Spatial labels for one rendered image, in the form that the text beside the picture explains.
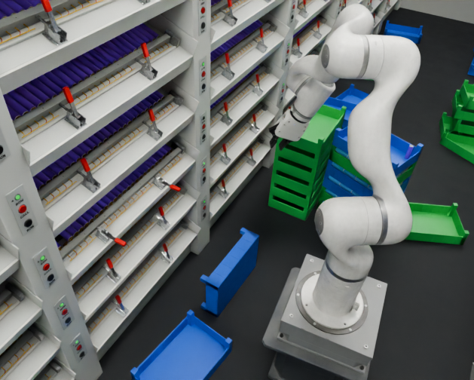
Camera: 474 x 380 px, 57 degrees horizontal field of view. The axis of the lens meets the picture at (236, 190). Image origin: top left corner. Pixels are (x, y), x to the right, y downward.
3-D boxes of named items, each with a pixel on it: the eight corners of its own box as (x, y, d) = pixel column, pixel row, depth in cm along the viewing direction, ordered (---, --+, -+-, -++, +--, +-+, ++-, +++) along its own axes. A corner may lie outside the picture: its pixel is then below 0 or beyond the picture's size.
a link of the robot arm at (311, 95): (288, 102, 150) (307, 120, 148) (309, 72, 140) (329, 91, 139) (299, 95, 155) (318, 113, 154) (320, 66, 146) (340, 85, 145)
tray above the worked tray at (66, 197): (191, 122, 146) (203, 92, 135) (51, 240, 106) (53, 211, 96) (143, 86, 147) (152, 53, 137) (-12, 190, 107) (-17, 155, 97)
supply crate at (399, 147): (417, 160, 184) (423, 145, 178) (390, 180, 173) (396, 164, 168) (359, 127, 199) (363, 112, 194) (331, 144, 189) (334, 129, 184)
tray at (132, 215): (192, 167, 159) (200, 151, 152) (68, 288, 119) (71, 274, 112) (149, 134, 160) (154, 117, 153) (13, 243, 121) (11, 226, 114)
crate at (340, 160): (411, 174, 189) (417, 160, 184) (385, 194, 179) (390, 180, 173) (355, 142, 205) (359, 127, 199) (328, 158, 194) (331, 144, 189)
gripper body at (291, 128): (290, 116, 149) (273, 138, 157) (315, 124, 153) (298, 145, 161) (286, 101, 153) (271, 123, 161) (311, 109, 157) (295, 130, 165)
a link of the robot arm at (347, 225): (374, 281, 116) (405, 222, 100) (307, 284, 114) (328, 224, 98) (361, 246, 125) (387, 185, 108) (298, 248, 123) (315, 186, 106)
